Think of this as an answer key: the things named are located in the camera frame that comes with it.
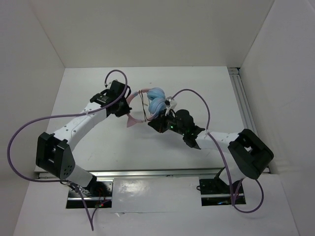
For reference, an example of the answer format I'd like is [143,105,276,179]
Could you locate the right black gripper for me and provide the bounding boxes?
[148,109,186,136]

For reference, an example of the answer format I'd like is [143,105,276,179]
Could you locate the thin black headphone cable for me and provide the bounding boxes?
[137,90,158,122]

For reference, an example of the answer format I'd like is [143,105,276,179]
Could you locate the pink blue cat-ear headphones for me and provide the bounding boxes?
[126,88,166,128]

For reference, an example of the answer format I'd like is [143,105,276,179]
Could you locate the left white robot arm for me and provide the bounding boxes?
[35,81,131,196]

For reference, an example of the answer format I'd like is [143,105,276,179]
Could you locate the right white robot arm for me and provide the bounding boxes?
[148,109,274,193]

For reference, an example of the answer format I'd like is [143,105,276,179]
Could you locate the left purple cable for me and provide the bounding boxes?
[6,69,128,231]

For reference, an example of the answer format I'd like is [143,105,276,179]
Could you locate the purple cable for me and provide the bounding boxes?
[167,88,265,213]
[6,69,128,231]

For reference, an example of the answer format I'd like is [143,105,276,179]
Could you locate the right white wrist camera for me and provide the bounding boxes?
[164,96,177,115]

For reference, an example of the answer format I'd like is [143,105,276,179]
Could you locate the aluminium rail at right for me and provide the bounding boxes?
[228,68,274,179]

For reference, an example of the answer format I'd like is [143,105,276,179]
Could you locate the aluminium rail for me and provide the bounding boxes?
[34,167,224,182]
[228,68,274,179]

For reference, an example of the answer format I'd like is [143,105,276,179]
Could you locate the aluminium rail at front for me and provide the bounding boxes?
[34,167,224,182]

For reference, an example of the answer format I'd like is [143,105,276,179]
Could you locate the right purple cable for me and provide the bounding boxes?
[167,88,265,213]

